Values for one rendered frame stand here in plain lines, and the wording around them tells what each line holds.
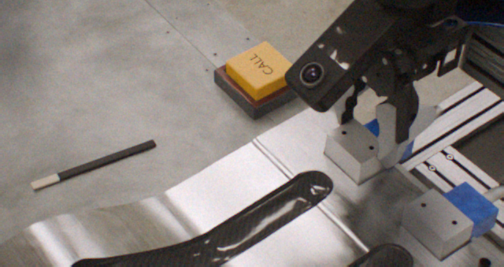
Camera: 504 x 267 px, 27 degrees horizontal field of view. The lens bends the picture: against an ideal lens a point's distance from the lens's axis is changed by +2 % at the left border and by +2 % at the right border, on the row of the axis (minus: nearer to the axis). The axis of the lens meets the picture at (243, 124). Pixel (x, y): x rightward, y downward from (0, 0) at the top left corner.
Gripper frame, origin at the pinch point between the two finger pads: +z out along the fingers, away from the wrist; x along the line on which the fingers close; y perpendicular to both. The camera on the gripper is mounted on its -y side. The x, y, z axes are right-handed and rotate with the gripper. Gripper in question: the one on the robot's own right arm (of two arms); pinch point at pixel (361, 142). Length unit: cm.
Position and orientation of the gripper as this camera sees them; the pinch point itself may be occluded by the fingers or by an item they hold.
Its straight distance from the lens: 100.1
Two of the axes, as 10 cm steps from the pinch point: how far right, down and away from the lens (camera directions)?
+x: -6.0, -5.9, 5.4
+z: -0.2, 6.9, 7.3
